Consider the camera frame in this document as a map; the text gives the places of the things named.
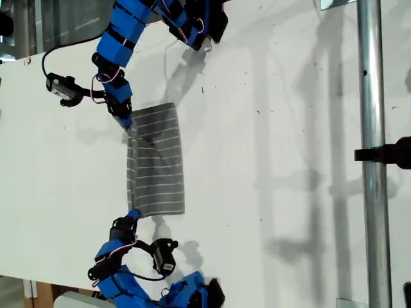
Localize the red white servo wire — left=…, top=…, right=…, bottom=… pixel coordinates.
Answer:
left=91, top=241, right=139, bottom=288
left=91, top=73, right=114, bottom=105

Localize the white box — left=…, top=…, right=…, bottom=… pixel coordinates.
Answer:
left=53, top=289, right=110, bottom=308

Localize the black camera cable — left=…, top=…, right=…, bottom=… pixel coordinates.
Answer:
left=127, top=268, right=168, bottom=282
left=41, top=31, right=105, bottom=78

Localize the grey striped towel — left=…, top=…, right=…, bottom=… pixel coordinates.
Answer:
left=126, top=102, right=187, bottom=219

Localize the black clamp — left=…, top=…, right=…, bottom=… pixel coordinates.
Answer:
left=354, top=135, right=411, bottom=170

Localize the black camera stalk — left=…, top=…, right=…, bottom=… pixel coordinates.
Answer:
left=76, top=85, right=107, bottom=101
left=132, top=239, right=155, bottom=255

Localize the black camera box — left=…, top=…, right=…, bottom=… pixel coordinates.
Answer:
left=150, top=238, right=179, bottom=277
left=45, top=73, right=80, bottom=108

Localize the steel post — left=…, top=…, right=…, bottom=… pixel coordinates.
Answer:
left=355, top=0, right=394, bottom=308

